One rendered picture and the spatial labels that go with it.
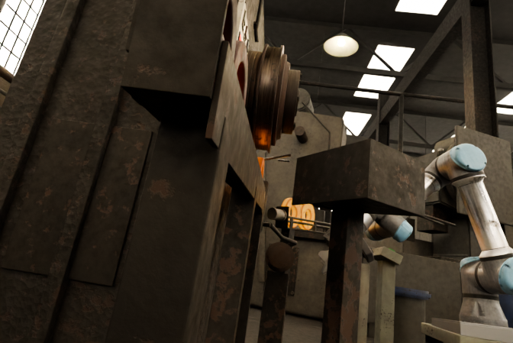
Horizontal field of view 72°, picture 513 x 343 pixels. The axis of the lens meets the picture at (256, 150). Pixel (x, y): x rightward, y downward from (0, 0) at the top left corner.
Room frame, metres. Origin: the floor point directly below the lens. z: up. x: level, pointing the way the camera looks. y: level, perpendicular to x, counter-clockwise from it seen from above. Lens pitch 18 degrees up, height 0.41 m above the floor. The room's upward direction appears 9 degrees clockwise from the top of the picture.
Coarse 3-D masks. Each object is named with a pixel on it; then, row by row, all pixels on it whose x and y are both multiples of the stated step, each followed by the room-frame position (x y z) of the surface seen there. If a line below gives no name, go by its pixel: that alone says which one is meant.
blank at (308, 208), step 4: (304, 204) 1.91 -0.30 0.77; (308, 204) 1.95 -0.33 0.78; (304, 208) 1.92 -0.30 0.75; (308, 208) 1.95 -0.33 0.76; (312, 208) 1.99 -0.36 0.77; (304, 212) 1.92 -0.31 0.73; (308, 212) 1.98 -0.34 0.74; (312, 212) 1.99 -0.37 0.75; (304, 216) 1.92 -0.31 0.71; (308, 216) 1.99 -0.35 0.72; (312, 216) 1.99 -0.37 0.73; (300, 220) 1.91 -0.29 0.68; (304, 228) 1.95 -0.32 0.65; (308, 228) 1.97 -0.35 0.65
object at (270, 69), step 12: (276, 48) 1.26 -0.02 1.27; (264, 60) 1.21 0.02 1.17; (276, 60) 1.21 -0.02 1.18; (264, 72) 1.20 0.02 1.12; (276, 72) 1.19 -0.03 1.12; (264, 84) 1.21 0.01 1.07; (276, 84) 1.20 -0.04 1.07; (264, 96) 1.22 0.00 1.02; (264, 108) 1.25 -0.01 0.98; (264, 120) 1.28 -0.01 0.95; (264, 132) 1.32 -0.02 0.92; (264, 144) 1.40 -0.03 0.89
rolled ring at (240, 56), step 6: (240, 42) 0.46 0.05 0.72; (240, 48) 0.46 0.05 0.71; (246, 48) 0.50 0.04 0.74; (234, 54) 0.44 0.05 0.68; (240, 54) 0.47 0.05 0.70; (246, 54) 0.51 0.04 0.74; (234, 60) 0.43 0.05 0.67; (240, 60) 0.48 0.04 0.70; (246, 60) 0.53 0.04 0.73; (240, 66) 0.52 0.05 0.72; (246, 66) 0.54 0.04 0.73; (240, 72) 0.54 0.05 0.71; (246, 72) 0.55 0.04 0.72; (240, 78) 0.55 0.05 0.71; (246, 78) 0.56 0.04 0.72; (240, 84) 0.56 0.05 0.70; (246, 84) 0.57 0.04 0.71; (246, 90) 0.59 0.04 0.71
